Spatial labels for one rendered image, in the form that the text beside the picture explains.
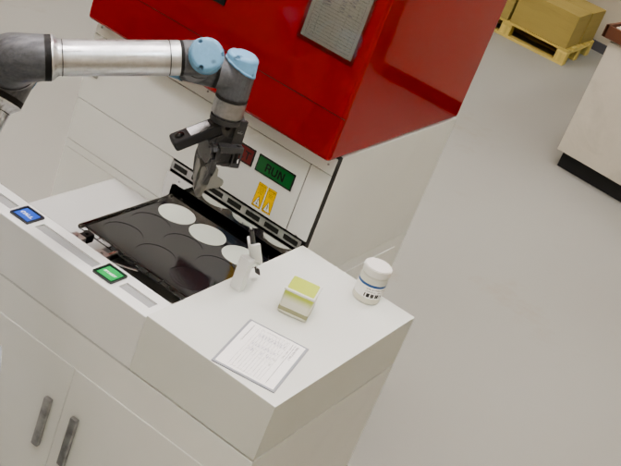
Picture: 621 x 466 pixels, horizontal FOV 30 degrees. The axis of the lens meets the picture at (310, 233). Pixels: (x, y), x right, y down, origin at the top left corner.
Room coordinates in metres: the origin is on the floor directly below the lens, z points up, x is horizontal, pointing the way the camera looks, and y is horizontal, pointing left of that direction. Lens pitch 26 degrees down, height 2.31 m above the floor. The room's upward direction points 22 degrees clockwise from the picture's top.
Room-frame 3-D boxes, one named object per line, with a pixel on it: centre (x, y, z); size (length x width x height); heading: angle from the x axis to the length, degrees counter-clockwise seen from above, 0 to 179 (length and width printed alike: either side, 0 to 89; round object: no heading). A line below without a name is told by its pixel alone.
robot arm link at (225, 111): (2.45, 0.28, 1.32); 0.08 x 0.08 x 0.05
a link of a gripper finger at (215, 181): (2.43, 0.26, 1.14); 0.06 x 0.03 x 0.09; 126
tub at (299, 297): (2.32, -0.03, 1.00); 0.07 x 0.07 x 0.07; 84
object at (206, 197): (2.73, 0.22, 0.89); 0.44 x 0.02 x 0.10; 66
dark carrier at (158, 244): (2.53, 0.29, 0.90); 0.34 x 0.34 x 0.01; 66
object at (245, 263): (2.33, 0.11, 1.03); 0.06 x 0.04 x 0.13; 156
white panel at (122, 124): (2.81, 0.37, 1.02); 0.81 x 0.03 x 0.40; 66
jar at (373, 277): (2.50, -0.18, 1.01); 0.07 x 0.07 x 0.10
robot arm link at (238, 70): (2.44, 0.28, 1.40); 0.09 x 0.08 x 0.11; 107
